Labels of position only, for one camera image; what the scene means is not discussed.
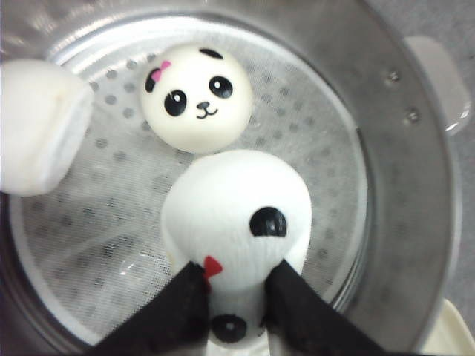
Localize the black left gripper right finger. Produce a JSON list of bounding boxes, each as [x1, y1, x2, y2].
[[265, 260, 390, 355]]

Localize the cream rectangular tray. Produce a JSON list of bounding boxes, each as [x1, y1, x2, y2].
[[419, 299, 474, 356]]

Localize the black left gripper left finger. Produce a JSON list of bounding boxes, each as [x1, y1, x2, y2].
[[86, 263, 209, 355]]

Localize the white steamer cloth liner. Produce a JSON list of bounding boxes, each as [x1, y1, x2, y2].
[[8, 16, 367, 343]]

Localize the panda bun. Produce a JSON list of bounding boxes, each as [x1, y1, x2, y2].
[[160, 150, 312, 349], [1, 59, 94, 197], [140, 42, 254, 154]]

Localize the stainless steel steamer pot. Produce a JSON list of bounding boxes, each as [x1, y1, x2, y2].
[[1, 1, 471, 355]]

